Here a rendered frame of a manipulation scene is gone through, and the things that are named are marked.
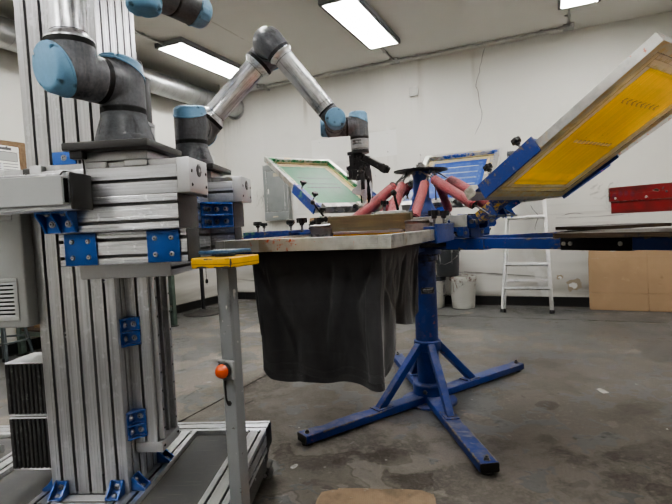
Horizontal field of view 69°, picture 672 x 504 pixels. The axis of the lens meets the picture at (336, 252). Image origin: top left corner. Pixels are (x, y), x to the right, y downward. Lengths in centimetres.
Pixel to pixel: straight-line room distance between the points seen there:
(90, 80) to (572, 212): 526
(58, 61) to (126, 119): 20
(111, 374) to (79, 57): 91
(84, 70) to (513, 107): 524
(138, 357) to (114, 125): 72
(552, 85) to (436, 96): 128
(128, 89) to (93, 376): 86
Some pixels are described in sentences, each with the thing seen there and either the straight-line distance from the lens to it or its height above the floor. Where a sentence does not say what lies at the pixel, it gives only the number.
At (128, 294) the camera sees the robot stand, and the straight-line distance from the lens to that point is 166.
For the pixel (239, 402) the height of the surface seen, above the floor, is 55.
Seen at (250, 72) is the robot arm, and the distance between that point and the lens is 204.
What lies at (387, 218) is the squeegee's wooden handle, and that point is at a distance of 193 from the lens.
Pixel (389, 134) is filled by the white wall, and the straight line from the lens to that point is 637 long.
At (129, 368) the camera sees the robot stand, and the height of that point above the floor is 60.
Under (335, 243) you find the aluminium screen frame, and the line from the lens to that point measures 136.
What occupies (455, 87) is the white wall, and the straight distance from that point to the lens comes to 626.
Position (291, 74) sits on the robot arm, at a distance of 190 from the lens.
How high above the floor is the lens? 102
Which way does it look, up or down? 3 degrees down
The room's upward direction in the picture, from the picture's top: 3 degrees counter-clockwise
